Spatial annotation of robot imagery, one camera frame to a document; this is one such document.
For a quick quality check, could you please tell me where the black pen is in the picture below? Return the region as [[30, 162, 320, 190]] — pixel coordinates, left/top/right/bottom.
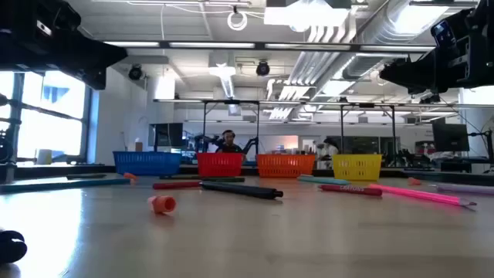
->
[[0, 229, 29, 265], [199, 181, 284, 201]]

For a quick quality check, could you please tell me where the teal marker pen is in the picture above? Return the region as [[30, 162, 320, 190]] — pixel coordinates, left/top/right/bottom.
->
[[0, 178, 132, 195]]

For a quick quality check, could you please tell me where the blue plastic bin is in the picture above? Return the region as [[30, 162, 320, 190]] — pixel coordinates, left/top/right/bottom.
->
[[112, 151, 183, 177]]

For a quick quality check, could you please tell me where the black computer monitor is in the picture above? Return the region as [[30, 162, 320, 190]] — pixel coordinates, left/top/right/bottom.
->
[[431, 117, 471, 153], [147, 122, 184, 148]]

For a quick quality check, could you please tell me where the teal crayon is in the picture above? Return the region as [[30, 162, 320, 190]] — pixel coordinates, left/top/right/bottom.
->
[[296, 174, 351, 186]]

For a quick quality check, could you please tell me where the person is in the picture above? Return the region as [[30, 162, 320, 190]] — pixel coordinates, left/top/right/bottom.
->
[[215, 129, 245, 154], [319, 136, 340, 160]]

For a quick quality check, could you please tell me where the orange plastic bin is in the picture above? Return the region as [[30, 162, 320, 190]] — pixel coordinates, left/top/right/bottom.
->
[[255, 154, 316, 178]]

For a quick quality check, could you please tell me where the purple pen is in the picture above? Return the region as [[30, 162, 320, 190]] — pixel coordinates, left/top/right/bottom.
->
[[429, 181, 494, 196]]

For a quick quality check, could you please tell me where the yellow plastic bin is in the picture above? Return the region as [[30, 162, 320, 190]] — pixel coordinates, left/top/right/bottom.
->
[[331, 154, 383, 181]]

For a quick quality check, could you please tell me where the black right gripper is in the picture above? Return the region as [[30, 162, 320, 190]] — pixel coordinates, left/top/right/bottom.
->
[[380, 0, 494, 96]]

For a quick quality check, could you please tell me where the linear ceiling light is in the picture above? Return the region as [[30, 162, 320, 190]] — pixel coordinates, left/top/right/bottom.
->
[[103, 39, 437, 53]]

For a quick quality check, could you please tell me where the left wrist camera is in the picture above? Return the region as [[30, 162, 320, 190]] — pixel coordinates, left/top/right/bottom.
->
[[21, 0, 83, 39]]

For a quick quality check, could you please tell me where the dark red printed crayon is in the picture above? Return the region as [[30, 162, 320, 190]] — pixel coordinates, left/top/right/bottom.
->
[[318, 183, 384, 197]]

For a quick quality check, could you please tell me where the red marker pen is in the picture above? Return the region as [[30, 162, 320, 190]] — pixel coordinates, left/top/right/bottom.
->
[[152, 181, 202, 191]]

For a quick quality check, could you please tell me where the orange marker cap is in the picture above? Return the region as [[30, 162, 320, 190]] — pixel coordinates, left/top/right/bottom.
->
[[147, 195, 178, 215]]

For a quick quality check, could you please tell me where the white cable coil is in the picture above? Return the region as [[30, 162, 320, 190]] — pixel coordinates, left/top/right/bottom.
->
[[226, 5, 249, 32]]

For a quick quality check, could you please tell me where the red plastic bin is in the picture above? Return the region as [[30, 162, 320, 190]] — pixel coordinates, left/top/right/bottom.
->
[[196, 152, 244, 178]]

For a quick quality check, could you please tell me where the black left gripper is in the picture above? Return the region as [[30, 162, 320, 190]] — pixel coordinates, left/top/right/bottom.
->
[[0, 32, 128, 90]]

